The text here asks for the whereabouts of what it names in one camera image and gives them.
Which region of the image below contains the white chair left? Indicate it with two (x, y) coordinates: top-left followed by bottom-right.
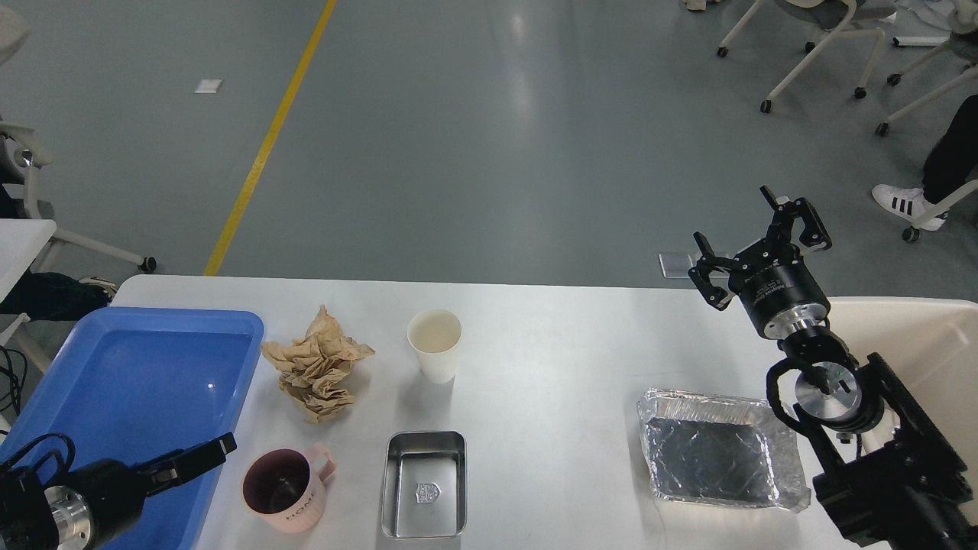
(1, 121), (157, 273)

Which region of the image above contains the white office chair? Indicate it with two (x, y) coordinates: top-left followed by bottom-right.
(760, 1), (898, 115)

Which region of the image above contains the person leg with sneaker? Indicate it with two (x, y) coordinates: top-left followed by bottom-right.
(871, 95), (977, 222)

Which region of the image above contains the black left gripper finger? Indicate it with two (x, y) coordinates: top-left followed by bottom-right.
(142, 432), (238, 497)

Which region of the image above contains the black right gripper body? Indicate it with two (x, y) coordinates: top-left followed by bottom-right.
(733, 258), (831, 341)

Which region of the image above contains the white chair near sneaker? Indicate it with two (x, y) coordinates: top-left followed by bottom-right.
(901, 179), (978, 243)

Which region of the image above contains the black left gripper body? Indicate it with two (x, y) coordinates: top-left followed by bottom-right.
(44, 459), (149, 549)

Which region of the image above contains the white chair right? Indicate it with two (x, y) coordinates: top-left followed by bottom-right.
(875, 8), (978, 137)

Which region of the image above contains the beige plastic bin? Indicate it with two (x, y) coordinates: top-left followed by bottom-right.
(829, 297), (977, 489)

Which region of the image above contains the aluminium foil tray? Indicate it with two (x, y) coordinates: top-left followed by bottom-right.
(636, 389), (811, 514)

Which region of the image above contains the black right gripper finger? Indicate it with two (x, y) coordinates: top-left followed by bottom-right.
(760, 186), (834, 264)
(688, 232), (738, 311)

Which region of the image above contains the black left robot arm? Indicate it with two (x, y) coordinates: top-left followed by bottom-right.
(1, 432), (238, 549)

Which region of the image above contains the white paper cup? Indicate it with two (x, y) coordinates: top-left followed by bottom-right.
(406, 309), (462, 384)

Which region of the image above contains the steel rectangular container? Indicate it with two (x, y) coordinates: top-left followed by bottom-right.
(380, 431), (468, 541)

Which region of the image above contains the crumpled brown paper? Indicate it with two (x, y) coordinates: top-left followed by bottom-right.
(260, 305), (376, 424)

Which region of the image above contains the white side table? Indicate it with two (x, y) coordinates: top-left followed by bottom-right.
(1, 218), (58, 300)

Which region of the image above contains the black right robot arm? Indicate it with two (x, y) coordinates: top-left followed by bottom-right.
(688, 186), (976, 549)

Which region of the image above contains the blue plastic tray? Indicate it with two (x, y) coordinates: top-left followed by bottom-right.
(0, 308), (264, 550)

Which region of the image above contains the floor socket plate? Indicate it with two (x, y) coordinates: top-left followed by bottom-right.
(658, 253), (695, 280)

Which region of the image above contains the pink mug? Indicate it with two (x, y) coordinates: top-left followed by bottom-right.
(241, 442), (338, 535)

